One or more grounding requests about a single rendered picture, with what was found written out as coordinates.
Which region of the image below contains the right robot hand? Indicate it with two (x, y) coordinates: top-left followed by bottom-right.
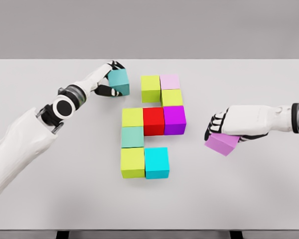
(204, 105), (276, 144)

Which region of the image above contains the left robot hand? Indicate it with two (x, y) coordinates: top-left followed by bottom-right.
(85, 60), (127, 98)

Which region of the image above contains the teal cube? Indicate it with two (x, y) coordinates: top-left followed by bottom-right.
(108, 68), (130, 96)

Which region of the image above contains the orchid purple cube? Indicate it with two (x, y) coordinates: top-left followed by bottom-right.
(204, 133), (240, 157)

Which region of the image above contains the yellow-green cube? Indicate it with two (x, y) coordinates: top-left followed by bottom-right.
(141, 75), (161, 104)
(160, 89), (184, 108)
(121, 107), (144, 128)
(120, 147), (146, 179)

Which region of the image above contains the violet purple cube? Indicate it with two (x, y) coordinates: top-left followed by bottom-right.
(163, 106), (187, 136)

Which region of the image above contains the pale pink cube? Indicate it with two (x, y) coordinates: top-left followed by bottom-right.
(159, 74), (181, 91)

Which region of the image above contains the seafoam green cube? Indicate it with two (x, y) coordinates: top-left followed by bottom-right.
(121, 126), (145, 149)

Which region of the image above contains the red cube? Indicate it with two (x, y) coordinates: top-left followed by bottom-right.
(143, 107), (165, 136)

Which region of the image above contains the bright cyan cube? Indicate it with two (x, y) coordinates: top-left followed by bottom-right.
(144, 146), (170, 179)

